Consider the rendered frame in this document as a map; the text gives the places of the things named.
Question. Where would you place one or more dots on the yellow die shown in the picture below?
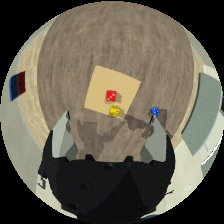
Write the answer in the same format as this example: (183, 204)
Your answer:
(114, 111)

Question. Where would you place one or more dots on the blue die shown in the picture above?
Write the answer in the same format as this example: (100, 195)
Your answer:
(155, 111)

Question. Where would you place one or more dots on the red die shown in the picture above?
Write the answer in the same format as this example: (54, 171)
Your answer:
(110, 95)

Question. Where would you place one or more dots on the tan mat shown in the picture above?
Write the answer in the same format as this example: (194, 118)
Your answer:
(104, 79)

